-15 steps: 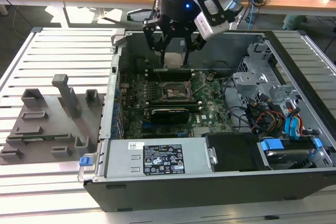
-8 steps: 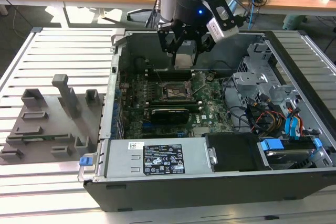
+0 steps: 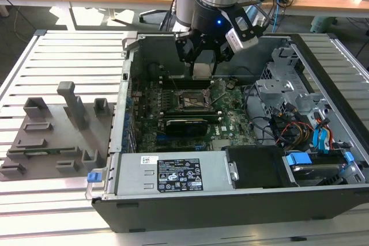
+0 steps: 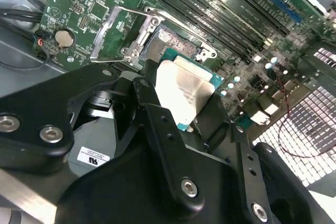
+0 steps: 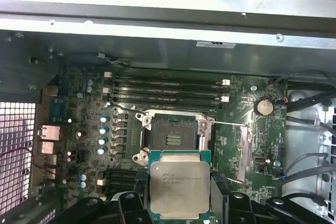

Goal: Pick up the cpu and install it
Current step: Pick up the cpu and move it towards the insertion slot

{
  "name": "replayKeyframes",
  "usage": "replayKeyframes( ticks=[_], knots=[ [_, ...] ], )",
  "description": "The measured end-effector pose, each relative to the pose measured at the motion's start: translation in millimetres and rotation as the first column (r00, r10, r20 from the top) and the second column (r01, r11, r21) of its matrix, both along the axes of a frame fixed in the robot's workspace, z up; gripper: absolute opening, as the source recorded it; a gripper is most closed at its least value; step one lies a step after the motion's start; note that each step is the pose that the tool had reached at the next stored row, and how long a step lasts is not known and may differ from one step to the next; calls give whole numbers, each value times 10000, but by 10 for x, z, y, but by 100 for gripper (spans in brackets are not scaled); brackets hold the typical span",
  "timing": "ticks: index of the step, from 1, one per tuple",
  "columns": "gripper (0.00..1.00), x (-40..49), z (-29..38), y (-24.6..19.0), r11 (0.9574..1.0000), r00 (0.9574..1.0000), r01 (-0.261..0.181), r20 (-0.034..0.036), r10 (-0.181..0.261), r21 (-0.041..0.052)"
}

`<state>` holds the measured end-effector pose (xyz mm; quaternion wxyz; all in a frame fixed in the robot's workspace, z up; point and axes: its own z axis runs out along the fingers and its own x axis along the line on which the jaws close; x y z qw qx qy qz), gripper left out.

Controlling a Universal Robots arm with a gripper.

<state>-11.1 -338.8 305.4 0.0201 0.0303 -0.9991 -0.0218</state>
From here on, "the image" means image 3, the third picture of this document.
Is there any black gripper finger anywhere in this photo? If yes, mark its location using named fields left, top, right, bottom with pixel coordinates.
left=174, top=31, right=203, bottom=64
left=214, top=39, right=236, bottom=63

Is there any silver CPU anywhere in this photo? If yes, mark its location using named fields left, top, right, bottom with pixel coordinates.
left=192, top=50, right=217, bottom=80

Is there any metal socket cover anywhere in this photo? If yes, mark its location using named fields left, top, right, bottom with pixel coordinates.
left=206, top=80, right=227, bottom=105

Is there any CPU socket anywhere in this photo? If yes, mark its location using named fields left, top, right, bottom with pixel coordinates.
left=175, top=89, right=213, bottom=111

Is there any black RAM slot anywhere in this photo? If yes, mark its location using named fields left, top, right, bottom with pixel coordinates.
left=161, top=80, right=214, bottom=88
left=164, top=115, right=223, bottom=123
left=163, top=109, right=221, bottom=118
left=159, top=74, right=214, bottom=82

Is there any green motherboard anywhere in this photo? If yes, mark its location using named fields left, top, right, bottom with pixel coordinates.
left=131, top=78, right=257, bottom=153

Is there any metal drive cage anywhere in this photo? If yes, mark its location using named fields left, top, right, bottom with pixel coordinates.
left=255, top=46, right=332, bottom=114

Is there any black graphics card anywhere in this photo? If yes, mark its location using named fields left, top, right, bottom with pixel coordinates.
left=165, top=118, right=208, bottom=137

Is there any pale green bin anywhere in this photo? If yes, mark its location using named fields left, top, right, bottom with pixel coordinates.
left=310, top=14, right=337, bottom=34

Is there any black plastic shroud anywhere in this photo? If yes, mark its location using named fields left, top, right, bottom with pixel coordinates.
left=224, top=146, right=298, bottom=189

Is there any silver power supply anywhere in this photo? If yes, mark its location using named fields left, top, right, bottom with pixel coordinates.
left=111, top=152, right=231, bottom=196

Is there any hard disk in blue carrier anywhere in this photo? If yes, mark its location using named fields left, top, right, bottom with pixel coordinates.
left=285, top=152, right=357, bottom=188

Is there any gray parts rack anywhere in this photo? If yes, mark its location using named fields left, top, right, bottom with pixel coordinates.
left=0, top=80, right=116, bottom=182

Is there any blue case latch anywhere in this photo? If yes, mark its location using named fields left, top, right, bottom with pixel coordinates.
left=86, top=172, right=102, bottom=184

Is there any black PC case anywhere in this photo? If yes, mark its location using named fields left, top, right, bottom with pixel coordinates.
left=85, top=31, right=369, bottom=234

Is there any green RAM stick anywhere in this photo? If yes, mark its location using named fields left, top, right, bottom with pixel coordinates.
left=24, top=149, right=77, bottom=155

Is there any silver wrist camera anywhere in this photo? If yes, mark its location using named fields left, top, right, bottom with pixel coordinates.
left=224, top=28, right=259, bottom=54

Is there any red yellow wire bundle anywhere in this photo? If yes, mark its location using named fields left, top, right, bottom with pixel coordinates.
left=270, top=107, right=317, bottom=146

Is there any blue flat data wire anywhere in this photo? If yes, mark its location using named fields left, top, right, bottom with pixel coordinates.
left=312, top=109, right=335, bottom=154

